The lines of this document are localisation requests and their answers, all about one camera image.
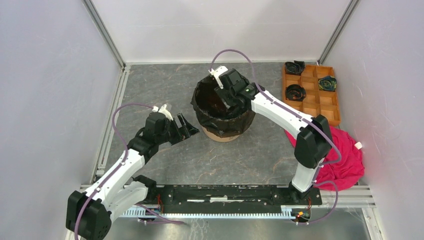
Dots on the orange compartment tray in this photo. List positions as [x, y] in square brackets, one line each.
[316, 102]

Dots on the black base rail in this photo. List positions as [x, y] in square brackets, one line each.
[228, 199]

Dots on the black plastic trash bag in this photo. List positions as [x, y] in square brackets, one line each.
[218, 123]

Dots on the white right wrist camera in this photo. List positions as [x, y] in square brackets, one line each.
[216, 73]

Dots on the red cloth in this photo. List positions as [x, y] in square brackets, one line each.
[340, 171]

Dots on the rolled trash bag middle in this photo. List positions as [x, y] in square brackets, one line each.
[295, 92]

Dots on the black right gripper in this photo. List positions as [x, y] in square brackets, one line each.
[222, 93]

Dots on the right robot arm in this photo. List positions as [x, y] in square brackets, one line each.
[311, 134]

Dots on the rolled trash bag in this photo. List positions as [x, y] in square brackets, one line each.
[294, 67]
[295, 92]
[327, 83]

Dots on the white comb cable strip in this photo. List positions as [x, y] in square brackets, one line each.
[139, 212]

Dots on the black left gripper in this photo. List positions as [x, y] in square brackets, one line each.
[183, 132]

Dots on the rolled trash bag right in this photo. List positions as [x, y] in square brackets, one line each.
[327, 83]

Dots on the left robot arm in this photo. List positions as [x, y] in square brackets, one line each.
[91, 213]

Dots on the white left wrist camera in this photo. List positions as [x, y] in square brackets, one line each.
[164, 109]

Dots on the rolled trash bag top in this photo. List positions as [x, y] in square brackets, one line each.
[294, 67]

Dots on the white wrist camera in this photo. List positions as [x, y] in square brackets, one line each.
[164, 109]
[216, 73]

